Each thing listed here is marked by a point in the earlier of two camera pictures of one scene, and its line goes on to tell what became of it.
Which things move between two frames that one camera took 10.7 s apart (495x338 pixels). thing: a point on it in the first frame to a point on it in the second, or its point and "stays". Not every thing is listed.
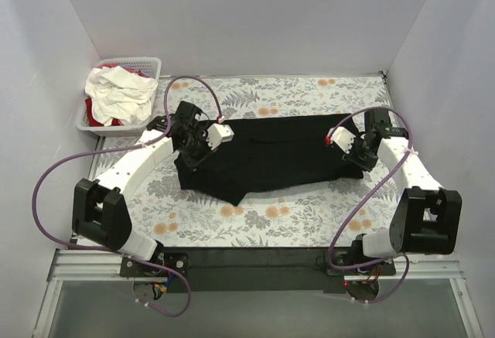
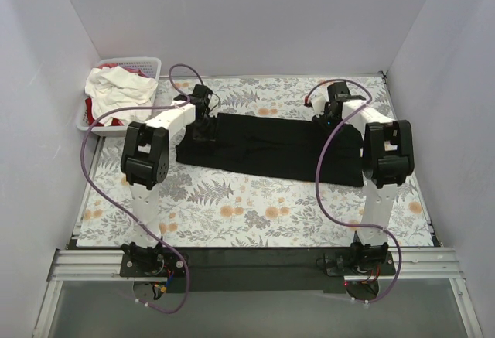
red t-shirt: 91,119 stays
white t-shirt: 119,95 stays
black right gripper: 358,156 to 326,117
